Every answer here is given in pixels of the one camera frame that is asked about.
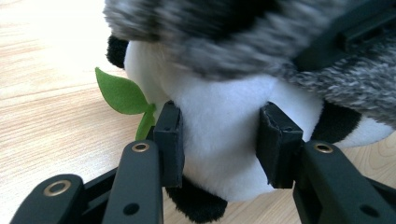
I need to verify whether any panda plush toy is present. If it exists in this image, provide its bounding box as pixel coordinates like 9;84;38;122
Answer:
94;33;396;224

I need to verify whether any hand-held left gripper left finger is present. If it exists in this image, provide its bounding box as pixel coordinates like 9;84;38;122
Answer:
102;99;185;224

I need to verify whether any grey fuzzy sock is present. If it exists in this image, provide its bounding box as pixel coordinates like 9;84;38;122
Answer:
102;0;396;129

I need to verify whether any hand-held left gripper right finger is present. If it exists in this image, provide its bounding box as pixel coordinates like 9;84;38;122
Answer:
255;101;396;224

